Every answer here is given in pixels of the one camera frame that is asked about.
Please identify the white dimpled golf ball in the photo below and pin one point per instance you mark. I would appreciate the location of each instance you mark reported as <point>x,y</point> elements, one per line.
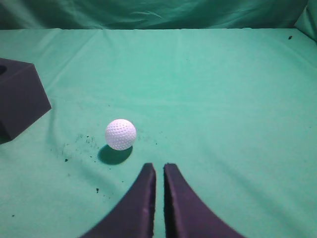
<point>120,134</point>

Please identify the dark foam cube with groove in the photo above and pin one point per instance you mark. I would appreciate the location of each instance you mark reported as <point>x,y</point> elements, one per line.
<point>23,99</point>

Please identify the green table cloth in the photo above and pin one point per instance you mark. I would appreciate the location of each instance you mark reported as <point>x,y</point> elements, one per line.
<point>225,89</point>

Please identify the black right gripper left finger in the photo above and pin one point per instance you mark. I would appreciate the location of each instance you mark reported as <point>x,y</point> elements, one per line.
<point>133,216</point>

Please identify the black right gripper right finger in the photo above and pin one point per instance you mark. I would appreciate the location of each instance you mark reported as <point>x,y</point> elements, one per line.
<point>185,214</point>

